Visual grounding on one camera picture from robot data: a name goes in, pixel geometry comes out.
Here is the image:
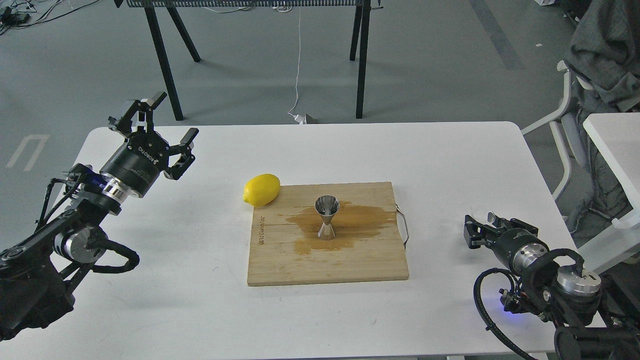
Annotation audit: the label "wooden cutting board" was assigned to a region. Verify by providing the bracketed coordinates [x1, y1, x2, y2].
[247, 181, 409, 287]

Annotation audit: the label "steel double jigger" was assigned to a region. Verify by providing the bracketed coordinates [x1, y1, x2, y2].
[315, 194, 340, 240]

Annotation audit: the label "white side table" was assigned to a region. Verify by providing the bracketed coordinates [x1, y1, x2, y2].
[578, 112, 640, 274]

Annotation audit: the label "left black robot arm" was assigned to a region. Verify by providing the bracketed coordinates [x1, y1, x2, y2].
[0, 91, 199, 341]

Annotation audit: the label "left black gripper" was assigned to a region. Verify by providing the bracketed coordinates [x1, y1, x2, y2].
[100, 91, 199, 198]

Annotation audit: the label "yellow lemon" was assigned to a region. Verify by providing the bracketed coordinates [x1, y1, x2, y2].
[242, 173, 281, 208]

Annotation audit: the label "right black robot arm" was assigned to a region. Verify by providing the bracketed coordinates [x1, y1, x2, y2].
[463, 212, 639, 360]

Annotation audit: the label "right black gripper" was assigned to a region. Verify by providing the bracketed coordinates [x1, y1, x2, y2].
[463, 214, 550, 275]

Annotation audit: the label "black floor cables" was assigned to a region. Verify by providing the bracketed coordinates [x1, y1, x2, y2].
[0, 0, 101, 36]

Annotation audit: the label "person in grey hoodie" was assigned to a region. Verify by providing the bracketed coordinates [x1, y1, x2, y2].
[564, 0, 639, 235]

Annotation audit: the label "white office chair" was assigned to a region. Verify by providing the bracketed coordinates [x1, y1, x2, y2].
[521, 60, 594, 201]

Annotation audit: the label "white hanging cable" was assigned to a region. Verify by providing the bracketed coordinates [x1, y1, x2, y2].
[287, 6, 307, 124]

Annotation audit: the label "black metal table frame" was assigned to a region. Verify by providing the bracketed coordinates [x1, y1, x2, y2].
[113, 0, 384, 122]

